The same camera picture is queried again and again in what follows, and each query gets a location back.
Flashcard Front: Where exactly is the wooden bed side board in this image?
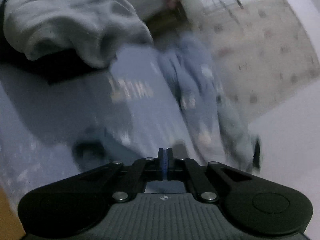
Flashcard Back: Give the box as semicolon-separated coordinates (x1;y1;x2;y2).
0;189;25;240

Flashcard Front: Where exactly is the patterned blue bed sheet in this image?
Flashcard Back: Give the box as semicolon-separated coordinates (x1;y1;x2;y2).
1;45;197;209

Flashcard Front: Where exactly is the light blue duvet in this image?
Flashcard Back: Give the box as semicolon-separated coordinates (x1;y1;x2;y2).
158;33;261;172

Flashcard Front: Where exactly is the fruit print curtain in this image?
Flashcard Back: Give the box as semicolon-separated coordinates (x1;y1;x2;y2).
199;0;319;122

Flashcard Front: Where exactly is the grey sweatshirt sleeve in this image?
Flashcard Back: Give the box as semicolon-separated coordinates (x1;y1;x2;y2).
3;0;152;68

